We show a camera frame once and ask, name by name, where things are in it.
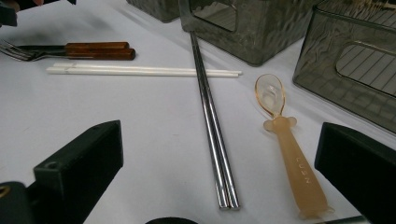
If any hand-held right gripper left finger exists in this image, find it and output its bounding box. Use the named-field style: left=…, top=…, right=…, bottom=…
left=26, top=119, right=124, bottom=224

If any white chopstick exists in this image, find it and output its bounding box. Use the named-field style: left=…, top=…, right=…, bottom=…
left=52, top=63, right=243, bottom=76
left=46, top=67, right=240, bottom=78

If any wooden handled knife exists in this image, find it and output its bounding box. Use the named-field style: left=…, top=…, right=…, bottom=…
left=17, top=41, right=131, bottom=54

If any smoked clear plastic bin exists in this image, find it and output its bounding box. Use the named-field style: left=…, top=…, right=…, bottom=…
left=178, top=0, right=323, bottom=67
left=292, top=0, right=396, bottom=134
left=125, top=0, right=181, bottom=23

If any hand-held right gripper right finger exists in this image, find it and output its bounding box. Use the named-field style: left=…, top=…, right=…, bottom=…
left=314, top=121, right=396, bottom=224

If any wooden handled fork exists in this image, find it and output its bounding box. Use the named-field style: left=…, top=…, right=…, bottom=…
left=0, top=39, right=136, bottom=63

